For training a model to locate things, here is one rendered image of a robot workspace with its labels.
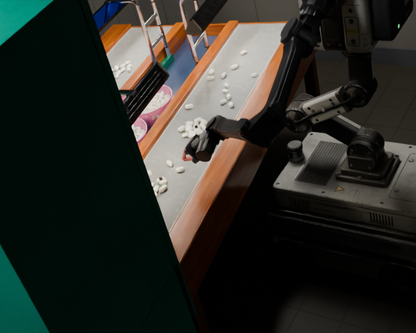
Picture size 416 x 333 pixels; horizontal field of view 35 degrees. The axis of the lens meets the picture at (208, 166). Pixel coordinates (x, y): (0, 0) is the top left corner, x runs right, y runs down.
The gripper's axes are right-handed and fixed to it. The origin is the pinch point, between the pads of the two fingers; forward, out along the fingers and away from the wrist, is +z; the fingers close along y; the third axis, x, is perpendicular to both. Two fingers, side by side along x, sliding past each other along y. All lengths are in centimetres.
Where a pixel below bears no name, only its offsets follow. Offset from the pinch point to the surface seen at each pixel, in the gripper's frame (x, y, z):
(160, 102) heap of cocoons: -17, -55, 38
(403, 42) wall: 81, -215, 13
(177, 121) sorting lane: -6.8, -40.3, 26.7
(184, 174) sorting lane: 5.8, -4.6, 11.7
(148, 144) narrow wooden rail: -11.1, -19.3, 27.9
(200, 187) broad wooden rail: 11.3, 4.7, 1.2
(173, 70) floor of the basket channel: -20, -94, 53
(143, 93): -27.4, -10.1, -2.2
